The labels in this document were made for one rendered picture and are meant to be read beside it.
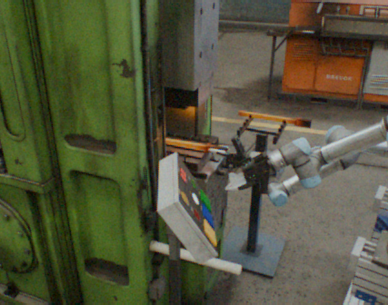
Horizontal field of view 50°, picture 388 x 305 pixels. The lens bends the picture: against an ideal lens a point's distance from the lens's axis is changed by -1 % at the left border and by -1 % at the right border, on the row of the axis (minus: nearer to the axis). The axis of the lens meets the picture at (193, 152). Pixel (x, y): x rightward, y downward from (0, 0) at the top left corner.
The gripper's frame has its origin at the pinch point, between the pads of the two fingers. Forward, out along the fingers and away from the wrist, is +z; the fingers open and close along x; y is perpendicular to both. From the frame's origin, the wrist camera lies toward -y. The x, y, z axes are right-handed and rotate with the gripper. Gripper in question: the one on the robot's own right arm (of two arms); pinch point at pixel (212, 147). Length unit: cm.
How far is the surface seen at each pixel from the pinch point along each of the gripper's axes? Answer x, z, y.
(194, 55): -17, 2, -51
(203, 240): -70, -22, -2
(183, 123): 22.8, 25.4, 0.7
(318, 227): 91, -55, 102
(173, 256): -60, -5, 19
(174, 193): -69, -11, -18
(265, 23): 744, 141, 84
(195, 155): -7.0, 5.8, 2.1
